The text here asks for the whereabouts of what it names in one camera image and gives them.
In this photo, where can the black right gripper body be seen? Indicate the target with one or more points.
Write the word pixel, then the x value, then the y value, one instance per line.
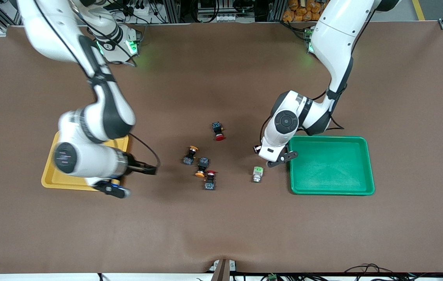
pixel 134 166

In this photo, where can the white button with green label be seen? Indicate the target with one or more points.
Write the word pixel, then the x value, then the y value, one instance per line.
pixel 258 173

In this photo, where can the yellow push button blue base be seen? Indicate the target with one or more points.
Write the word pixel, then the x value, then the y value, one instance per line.
pixel 201 168
pixel 190 155

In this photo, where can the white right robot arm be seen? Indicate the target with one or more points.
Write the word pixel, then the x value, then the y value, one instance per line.
pixel 100 117

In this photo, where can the green plastic tray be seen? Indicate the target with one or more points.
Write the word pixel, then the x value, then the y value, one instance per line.
pixel 330 168

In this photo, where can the red push button blue base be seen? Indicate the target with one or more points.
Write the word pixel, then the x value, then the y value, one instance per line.
pixel 210 181
pixel 218 132

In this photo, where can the yellow plastic tray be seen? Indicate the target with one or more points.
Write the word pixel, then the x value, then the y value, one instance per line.
pixel 60 181

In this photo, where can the brown table mat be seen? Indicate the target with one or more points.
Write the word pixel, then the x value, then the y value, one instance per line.
pixel 221 226

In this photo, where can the green terminal connector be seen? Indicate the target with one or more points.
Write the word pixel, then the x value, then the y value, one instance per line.
pixel 272 277

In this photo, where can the orange bag pile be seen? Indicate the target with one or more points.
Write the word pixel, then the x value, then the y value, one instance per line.
pixel 297 11

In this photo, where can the white power strip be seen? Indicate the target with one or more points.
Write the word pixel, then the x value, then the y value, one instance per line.
pixel 217 17

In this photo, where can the metal table clamp bracket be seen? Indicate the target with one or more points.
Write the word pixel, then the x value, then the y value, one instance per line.
pixel 222 269

